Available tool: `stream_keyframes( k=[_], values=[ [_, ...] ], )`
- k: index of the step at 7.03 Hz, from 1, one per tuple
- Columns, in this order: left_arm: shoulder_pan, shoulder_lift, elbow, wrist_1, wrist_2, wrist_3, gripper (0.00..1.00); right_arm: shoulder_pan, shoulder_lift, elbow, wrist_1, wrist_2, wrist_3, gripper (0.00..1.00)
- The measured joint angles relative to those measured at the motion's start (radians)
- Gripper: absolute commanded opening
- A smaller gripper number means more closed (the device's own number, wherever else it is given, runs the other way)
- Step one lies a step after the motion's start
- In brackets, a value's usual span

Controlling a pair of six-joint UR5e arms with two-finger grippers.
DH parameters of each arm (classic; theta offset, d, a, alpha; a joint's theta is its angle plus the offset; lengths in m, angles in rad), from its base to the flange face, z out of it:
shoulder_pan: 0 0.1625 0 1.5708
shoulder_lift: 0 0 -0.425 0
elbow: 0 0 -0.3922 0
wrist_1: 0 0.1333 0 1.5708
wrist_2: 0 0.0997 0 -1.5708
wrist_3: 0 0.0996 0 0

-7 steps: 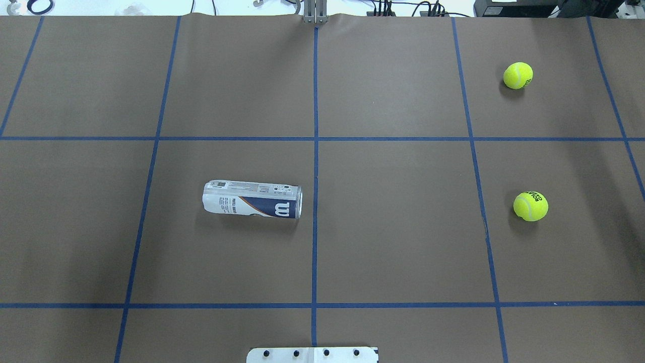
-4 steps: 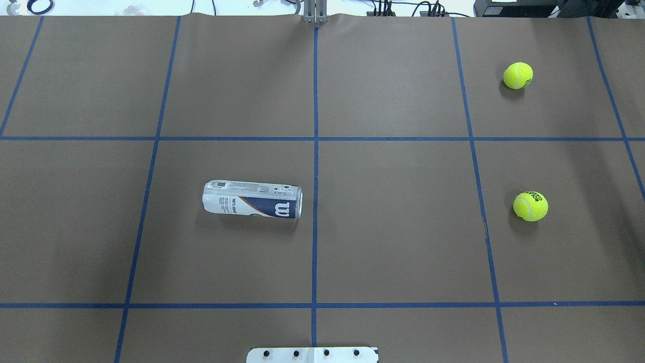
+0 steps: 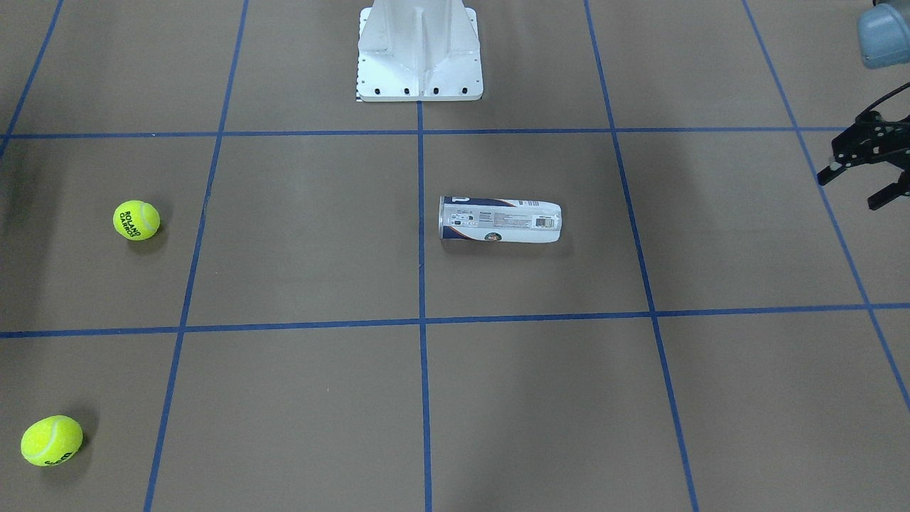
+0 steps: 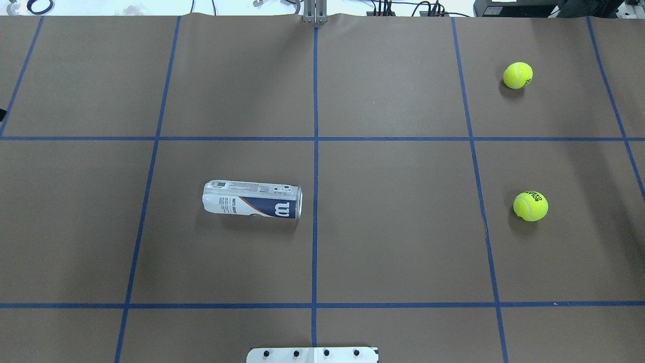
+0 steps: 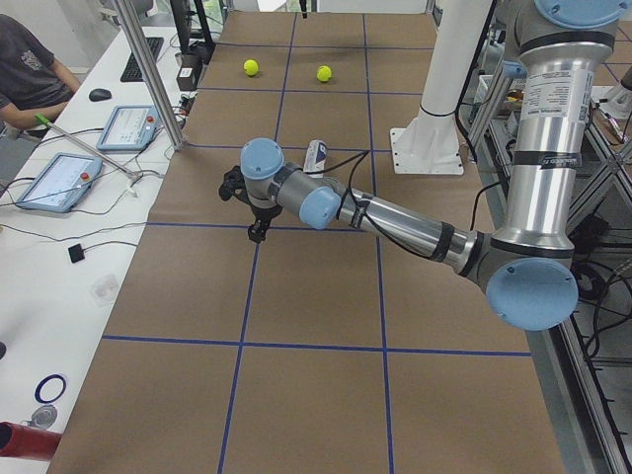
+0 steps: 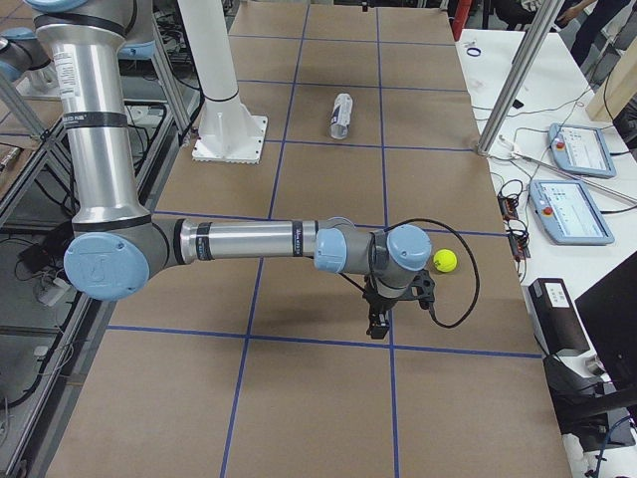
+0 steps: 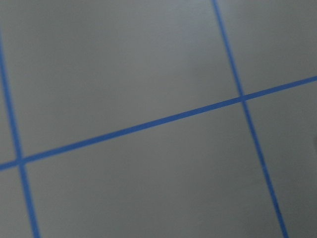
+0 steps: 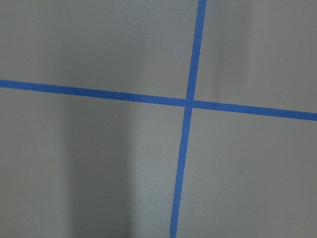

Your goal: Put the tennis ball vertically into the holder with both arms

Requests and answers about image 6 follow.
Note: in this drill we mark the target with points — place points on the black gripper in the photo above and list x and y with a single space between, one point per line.
381 306

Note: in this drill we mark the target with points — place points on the clear tennis ball tube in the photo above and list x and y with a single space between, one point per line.
340 116

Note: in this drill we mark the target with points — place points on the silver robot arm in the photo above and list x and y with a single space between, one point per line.
119 246

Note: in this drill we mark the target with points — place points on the yellow tennis ball on table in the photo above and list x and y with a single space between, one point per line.
445 260

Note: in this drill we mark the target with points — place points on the black box with label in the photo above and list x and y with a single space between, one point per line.
561 332

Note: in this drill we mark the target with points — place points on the near teach pendant tablet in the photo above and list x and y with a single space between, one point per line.
568 214

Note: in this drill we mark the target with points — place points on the teach pendant tablet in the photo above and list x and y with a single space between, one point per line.
568 214
581 150

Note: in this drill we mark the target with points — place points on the black computer monitor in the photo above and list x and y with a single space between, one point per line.
608 313

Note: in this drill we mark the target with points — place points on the far teach pendant tablet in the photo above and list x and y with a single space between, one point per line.
581 150

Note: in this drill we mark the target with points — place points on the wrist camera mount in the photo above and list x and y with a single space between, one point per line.
422 289

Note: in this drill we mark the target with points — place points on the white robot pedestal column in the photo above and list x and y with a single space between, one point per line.
227 131

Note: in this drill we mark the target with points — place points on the aluminium frame post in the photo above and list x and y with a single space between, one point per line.
521 65

